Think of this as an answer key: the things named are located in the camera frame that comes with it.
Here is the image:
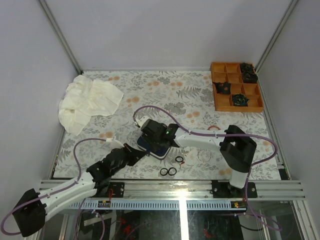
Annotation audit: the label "cream and navy jewelry box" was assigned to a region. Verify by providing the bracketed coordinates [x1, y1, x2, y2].
[137, 133, 171, 161]

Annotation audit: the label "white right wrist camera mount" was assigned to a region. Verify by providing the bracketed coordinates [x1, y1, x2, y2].
[134, 116, 150, 128]

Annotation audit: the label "floral table mat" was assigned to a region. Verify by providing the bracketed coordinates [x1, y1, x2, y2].
[52, 71, 281, 180]

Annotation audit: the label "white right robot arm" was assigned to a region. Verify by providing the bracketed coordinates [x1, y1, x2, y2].
[137, 117, 257, 198]

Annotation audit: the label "dark fabric flower orange dots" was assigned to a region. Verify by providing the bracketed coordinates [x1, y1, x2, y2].
[214, 81, 231, 95]

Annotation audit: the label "white crumpled cloth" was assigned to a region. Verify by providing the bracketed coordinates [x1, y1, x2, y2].
[58, 75, 124, 136]

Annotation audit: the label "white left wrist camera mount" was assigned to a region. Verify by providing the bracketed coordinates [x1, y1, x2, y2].
[105, 137, 124, 149]

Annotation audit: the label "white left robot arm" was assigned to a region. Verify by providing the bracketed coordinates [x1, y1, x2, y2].
[12, 144, 147, 237]

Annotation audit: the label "orange divided tray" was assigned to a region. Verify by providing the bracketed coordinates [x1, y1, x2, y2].
[210, 62, 264, 113]

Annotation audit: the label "orange-red bangle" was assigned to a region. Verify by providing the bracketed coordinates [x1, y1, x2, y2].
[207, 125, 221, 131]

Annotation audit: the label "dark green fabric flower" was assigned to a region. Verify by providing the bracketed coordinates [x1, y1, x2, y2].
[231, 93, 249, 107]

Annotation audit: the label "aluminium rail frame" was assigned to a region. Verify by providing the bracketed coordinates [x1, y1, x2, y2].
[37, 178, 307, 211]

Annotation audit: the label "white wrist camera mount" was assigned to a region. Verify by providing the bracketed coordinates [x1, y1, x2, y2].
[134, 116, 150, 128]
[105, 137, 124, 149]

